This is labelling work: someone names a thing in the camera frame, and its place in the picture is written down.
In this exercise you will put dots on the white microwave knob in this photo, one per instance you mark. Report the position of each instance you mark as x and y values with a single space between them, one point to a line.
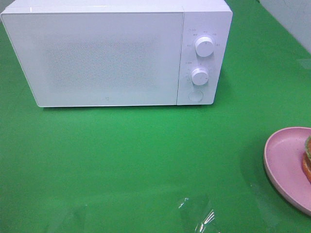
199 76
204 46

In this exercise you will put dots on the pink round plate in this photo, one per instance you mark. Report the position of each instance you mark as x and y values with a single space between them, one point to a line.
283 153

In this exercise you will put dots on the round white door release button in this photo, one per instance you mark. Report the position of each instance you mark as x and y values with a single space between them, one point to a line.
196 96

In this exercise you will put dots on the white microwave door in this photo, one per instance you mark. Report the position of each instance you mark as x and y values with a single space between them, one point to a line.
98 59

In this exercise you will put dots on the white microwave oven body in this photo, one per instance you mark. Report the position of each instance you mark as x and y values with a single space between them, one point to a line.
210 18

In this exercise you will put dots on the burger with lettuce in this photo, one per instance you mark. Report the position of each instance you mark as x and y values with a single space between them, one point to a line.
306 160

